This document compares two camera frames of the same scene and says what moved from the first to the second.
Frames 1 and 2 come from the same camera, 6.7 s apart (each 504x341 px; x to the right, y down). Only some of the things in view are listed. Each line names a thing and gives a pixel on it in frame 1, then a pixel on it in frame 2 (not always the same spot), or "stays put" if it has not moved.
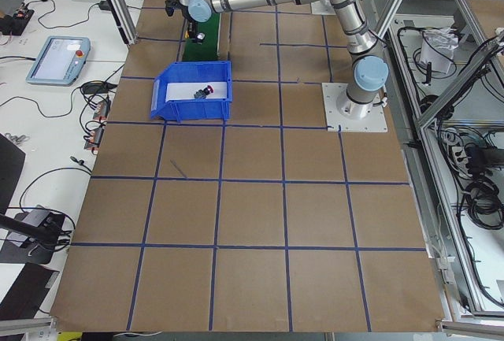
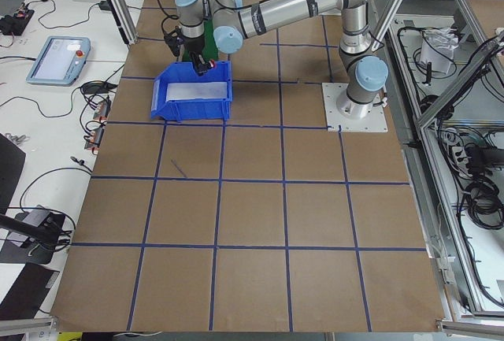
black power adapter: x=104 y=5 stays put
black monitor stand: x=32 y=235 stays put
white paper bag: x=439 y=46 stays put
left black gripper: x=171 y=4 to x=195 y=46
